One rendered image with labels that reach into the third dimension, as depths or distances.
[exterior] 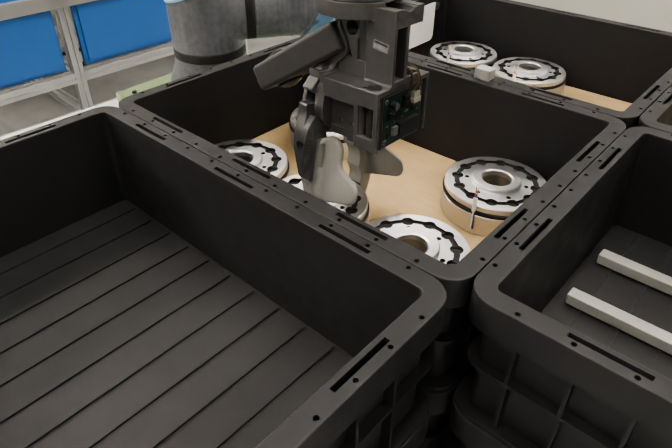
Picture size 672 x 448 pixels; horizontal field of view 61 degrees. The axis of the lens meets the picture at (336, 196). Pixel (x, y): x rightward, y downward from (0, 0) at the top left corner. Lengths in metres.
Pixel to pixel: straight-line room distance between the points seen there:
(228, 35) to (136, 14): 1.70
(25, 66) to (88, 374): 2.06
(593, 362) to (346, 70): 0.29
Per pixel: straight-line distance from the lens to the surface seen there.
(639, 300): 0.55
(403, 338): 0.32
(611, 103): 0.89
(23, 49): 2.45
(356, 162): 0.56
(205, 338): 0.47
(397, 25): 0.44
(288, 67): 0.52
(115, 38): 2.58
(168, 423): 0.43
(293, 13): 0.91
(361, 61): 0.47
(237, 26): 0.92
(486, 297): 0.35
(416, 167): 0.66
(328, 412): 0.29
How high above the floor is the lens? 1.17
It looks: 34 degrees down
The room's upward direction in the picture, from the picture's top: straight up
